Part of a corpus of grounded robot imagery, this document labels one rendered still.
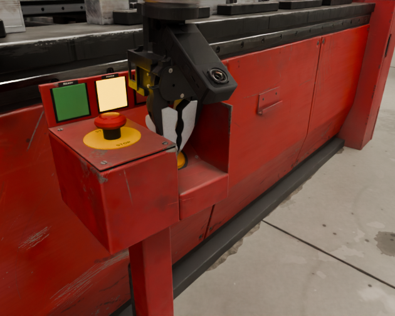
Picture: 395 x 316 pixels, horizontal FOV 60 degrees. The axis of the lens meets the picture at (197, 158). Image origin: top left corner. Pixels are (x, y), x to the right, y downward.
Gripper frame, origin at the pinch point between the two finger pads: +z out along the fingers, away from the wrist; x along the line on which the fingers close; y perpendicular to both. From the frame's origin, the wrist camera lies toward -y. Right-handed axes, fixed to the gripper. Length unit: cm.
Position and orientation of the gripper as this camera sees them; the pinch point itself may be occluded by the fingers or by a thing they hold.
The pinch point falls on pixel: (176, 151)
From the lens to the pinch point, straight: 51.5
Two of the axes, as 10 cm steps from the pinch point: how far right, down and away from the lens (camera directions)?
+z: -0.6, 8.6, 5.0
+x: -7.6, 2.9, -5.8
